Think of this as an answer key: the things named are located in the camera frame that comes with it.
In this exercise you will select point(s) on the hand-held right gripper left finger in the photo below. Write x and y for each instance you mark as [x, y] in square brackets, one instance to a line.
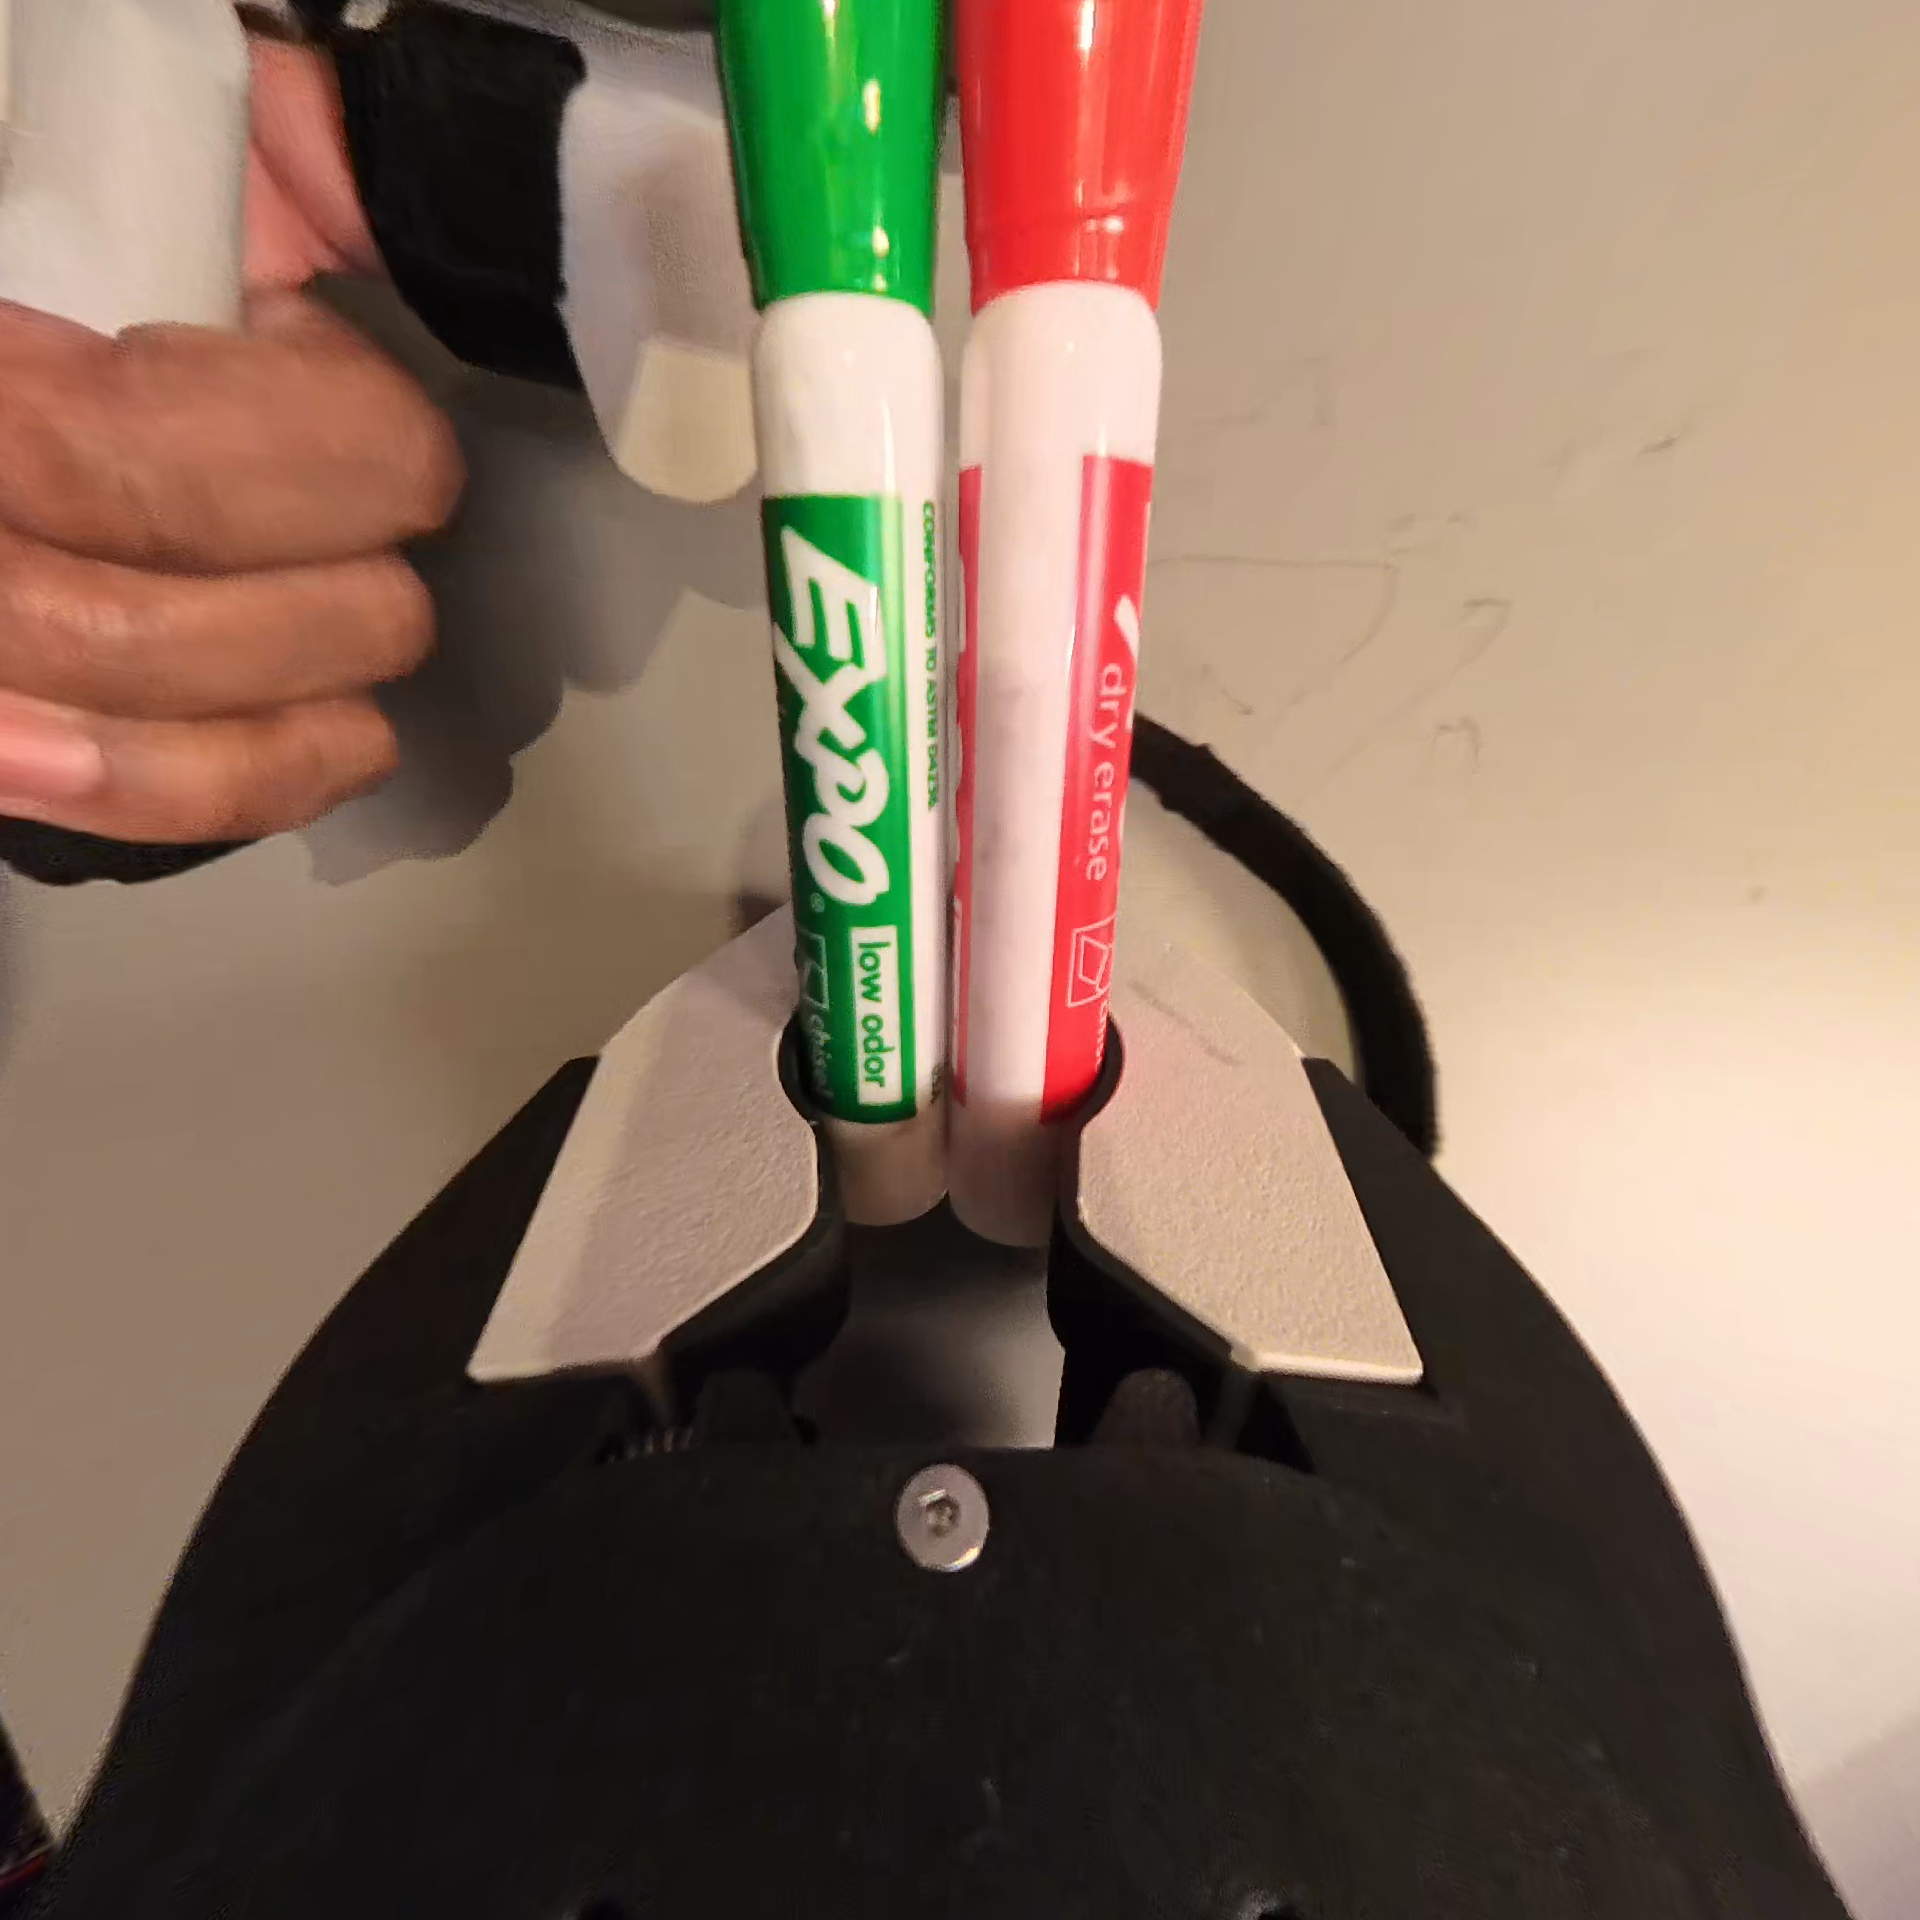
[646, 1216]

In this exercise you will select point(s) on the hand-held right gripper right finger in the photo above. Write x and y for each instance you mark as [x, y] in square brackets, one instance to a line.
[1263, 1216]

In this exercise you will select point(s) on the green dry erase marker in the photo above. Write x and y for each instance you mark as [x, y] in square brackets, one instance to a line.
[859, 603]

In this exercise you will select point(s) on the red dry erase marker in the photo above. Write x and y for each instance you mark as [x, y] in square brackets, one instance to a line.
[1049, 603]

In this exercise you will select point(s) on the person's left hand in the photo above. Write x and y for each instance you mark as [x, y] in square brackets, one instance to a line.
[210, 572]

